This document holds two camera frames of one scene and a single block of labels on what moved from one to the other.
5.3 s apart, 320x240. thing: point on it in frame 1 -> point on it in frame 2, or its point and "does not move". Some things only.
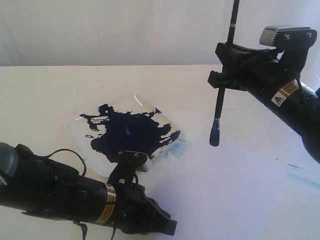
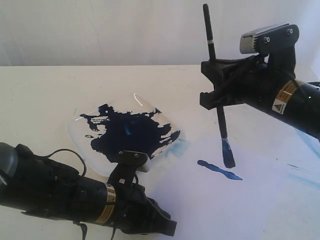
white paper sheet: [246, 188] does not move
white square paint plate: [131, 123] does not move
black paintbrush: [215, 129] -> [228, 156]
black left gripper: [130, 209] does not move
